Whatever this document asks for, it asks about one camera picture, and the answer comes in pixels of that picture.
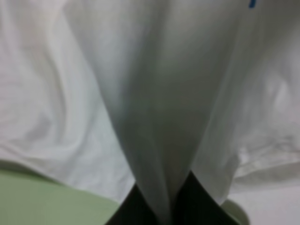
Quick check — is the green plastic tray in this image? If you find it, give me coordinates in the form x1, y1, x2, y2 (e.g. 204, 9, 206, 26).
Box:
0, 161, 250, 225

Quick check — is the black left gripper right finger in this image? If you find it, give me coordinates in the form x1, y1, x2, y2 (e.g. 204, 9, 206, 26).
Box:
174, 172, 237, 225

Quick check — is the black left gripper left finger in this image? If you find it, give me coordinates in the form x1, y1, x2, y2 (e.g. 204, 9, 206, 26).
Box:
108, 185, 158, 225

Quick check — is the white short sleeve shirt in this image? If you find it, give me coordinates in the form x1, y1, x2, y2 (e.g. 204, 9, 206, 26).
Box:
0, 0, 300, 225

